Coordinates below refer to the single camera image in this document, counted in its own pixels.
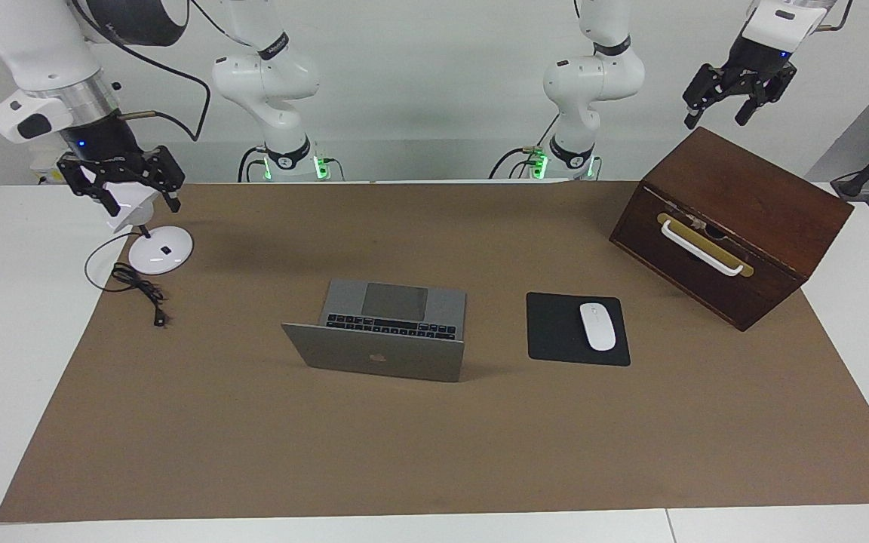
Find brass handle plate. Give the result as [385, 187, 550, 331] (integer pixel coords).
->
[657, 213, 754, 278]

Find black lamp power cable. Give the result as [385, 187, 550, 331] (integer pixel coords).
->
[84, 232, 171, 329]

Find white box handle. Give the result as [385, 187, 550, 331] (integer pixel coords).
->
[661, 220, 745, 277]

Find brown wooden box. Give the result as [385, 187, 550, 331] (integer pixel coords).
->
[608, 126, 855, 333]

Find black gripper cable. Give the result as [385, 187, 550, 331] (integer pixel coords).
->
[815, 0, 854, 32]
[72, 0, 213, 144]

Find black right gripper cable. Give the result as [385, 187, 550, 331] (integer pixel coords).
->
[72, 0, 213, 144]

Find black right base cables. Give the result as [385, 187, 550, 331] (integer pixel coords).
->
[238, 147, 269, 182]

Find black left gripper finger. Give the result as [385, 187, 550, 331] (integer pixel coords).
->
[736, 74, 796, 127]
[682, 64, 723, 127]

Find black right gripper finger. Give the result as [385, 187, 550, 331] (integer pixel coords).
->
[149, 146, 184, 212]
[57, 155, 120, 217]

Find white computer mouse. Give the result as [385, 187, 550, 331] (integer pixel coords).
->
[579, 302, 618, 352]

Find black mouse pad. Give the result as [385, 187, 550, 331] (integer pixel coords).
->
[526, 292, 631, 367]

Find white desk lamp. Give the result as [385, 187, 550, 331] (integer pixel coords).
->
[106, 185, 195, 276]

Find black left base cables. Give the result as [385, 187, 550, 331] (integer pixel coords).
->
[489, 113, 562, 179]

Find grey Apple laptop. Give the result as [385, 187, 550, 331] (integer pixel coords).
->
[281, 279, 468, 384]

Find black base cables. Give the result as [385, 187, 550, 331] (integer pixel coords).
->
[489, 113, 562, 179]
[238, 147, 269, 182]

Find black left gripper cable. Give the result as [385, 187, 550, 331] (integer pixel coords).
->
[815, 0, 854, 32]

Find white power strip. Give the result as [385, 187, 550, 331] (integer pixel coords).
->
[31, 147, 66, 186]

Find brown paper table mat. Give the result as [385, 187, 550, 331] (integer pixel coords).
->
[0, 181, 869, 523]

